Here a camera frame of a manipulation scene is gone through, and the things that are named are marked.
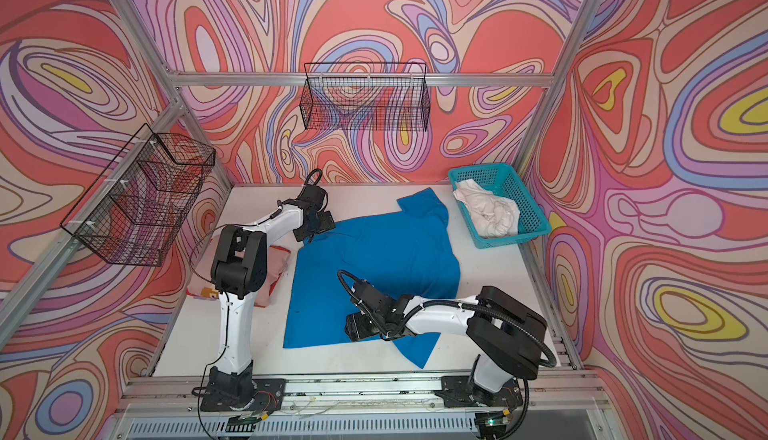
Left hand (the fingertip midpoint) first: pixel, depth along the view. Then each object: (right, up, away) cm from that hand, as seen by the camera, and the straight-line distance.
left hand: (326, 225), depth 106 cm
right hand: (+15, -30, -23) cm, 40 cm away
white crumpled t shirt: (+60, +3, -2) cm, 60 cm away
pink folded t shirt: (-32, -16, -21) cm, 42 cm away
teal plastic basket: (+67, +17, +9) cm, 70 cm away
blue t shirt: (+31, -9, -8) cm, 33 cm away
